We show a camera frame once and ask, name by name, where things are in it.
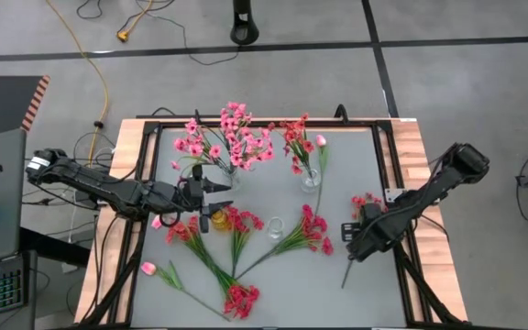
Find long yellow extension cable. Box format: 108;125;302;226
43;0;111;164

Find black pedestal floor stand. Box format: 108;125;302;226
229;0;260;46

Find clear cut-glass bulb vase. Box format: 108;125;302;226
224;164;242;190

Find red flower bunch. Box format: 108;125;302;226
165;214;237;294
340;192;384;290
225;204;265;279
235;203;335;281
268;113;316;180
222;283;261;321

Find yellow cable with plug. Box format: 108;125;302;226
115;0;154;44

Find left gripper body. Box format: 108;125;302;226
165;179;200;217

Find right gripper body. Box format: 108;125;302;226
346;203;398;263

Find black mat with striped edge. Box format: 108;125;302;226
0;75;50;141

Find tall clear glass vase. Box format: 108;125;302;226
266;216;286;243

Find clear diamond-pattern glass jar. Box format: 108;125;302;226
300;168;323;193

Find thin black floor cable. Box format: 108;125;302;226
124;0;241;67
75;0;105;20

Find yellow ribbed glass vase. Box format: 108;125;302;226
210;208;232;232

